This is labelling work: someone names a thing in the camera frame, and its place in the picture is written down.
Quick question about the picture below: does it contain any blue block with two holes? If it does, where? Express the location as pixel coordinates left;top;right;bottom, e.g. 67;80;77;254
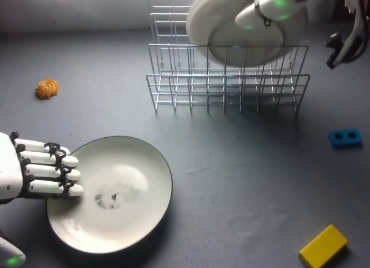
328;128;364;149

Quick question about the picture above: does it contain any yellow rectangular block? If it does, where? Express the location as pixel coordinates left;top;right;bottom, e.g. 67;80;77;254
298;223;349;268

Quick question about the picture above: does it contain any orange swirl cookie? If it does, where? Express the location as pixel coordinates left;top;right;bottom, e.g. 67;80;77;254
35;78;60;101

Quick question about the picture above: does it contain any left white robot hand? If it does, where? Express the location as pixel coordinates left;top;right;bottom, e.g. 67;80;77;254
0;131;84;268

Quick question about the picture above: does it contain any white plate dark rim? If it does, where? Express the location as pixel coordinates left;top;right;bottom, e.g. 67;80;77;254
46;135;173;254
186;0;309;68

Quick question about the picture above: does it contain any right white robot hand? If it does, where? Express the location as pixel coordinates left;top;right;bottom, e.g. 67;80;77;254
234;0;316;31

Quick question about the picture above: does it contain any silver wire plate rack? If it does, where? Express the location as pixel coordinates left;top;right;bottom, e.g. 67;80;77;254
146;0;312;115

